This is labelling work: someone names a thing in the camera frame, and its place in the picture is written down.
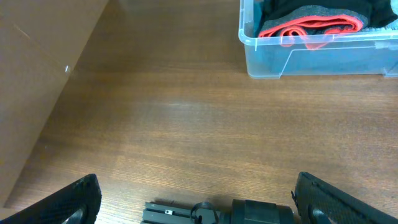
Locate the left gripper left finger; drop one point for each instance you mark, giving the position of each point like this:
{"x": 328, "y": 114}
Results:
{"x": 78, "y": 202}

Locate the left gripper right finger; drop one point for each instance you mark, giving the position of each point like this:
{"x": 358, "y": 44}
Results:
{"x": 319, "y": 202}

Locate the black shorts red grey waistband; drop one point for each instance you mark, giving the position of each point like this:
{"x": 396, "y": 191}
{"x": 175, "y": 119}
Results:
{"x": 286, "y": 18}

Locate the light grey jeans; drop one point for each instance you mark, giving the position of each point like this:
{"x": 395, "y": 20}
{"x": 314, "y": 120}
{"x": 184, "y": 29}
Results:
{"x": 384, "y": 16}

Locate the clear plastic storage container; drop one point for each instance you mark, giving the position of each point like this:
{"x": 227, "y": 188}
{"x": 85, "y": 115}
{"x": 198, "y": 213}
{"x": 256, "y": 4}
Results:
{"x": 333, "y": 54}

